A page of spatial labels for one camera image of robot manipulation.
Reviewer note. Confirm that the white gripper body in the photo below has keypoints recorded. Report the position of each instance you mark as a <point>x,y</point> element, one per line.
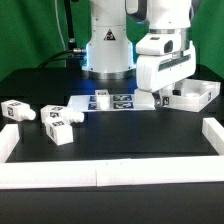
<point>163,59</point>

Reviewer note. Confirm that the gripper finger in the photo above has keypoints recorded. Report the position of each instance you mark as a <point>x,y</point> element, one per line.
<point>178,88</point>
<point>158,101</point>

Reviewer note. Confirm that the white square tabletop part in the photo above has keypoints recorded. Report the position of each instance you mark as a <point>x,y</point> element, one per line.
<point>195,96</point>

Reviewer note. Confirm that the white sheet with blue tags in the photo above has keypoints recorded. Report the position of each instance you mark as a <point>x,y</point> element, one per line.
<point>117,102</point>

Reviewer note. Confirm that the white U-shaped fence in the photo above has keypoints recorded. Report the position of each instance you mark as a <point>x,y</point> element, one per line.
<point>100,173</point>

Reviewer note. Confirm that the black camera pole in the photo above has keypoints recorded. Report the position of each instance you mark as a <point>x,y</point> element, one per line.
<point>73,62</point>

